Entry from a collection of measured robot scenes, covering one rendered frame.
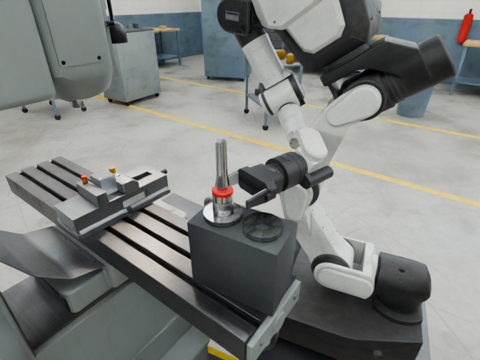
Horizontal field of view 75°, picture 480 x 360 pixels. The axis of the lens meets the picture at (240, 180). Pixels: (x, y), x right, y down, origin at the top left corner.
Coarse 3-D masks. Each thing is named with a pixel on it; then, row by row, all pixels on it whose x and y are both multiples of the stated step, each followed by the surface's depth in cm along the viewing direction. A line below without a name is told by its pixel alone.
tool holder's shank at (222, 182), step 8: (216, 144) 62; (224, 144) 62; (216, 152) 63; (224, 152) 63; (216, 160) 64; (224, 160) 64; (216, 168) 65; (224, 168) 65; (216, 176) 66; (224, 176) 66; (216, 184) 67; (224, 184) 67
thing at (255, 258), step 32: (192, 224) 70; (224, 224) 68; (256, 224) 69; (288, 224) 69; (192, 256) 75; (224, 256) 69; (256, 256) 64; (288, 256) 69; (224, 288) 74; (256, 288) 68
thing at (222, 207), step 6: (216, 198) 67; (222, 198) 67; (228, 198) 68; (216, 204) 68; (222, 204) 68; (228, 204) 68; (216, 210) 69; (222, 210) 69; (228, 210) 69; (222, 216) 70
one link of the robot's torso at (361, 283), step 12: (360, 252) 123; (372, 252) 115; (324, 264) 111; (372, 264) 111; (324, 276) 112; (336, 276) 110; (348, 276) 108; (360, 276) 107; (372, 276) 107; (336, 288) 112; (348, 288) 110; (360, 288) 108; (372, 288) 107
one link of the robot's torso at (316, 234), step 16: (288, 192) 102; (304, 192) 99; (288, 208) 105; (304, 208) 103; (320, 208) 114; (304, 224) 107; (320, 224) 110; (304, 240) 114; (320, 240) 112; (336, 240) 115; (320, 256) 114; (336, 256) 112; (352, 256) 117
